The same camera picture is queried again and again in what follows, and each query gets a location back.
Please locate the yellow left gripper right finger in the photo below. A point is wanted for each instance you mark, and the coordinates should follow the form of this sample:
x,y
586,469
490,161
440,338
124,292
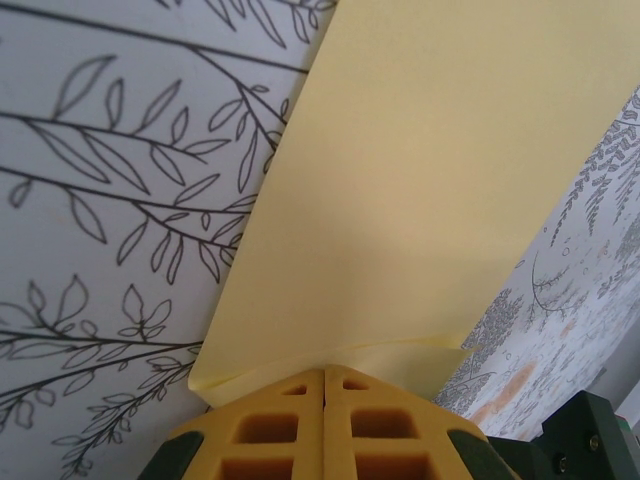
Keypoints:
x,y
390,435

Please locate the yellow paper sheet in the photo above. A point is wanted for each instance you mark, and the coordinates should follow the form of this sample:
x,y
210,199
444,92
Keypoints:
x,y
425,175

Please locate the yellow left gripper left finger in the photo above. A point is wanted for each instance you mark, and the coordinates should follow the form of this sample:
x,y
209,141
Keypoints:
x,y
270,435

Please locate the floral patterned table mat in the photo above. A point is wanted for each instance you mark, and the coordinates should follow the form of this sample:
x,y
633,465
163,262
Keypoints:
x,y
125,200

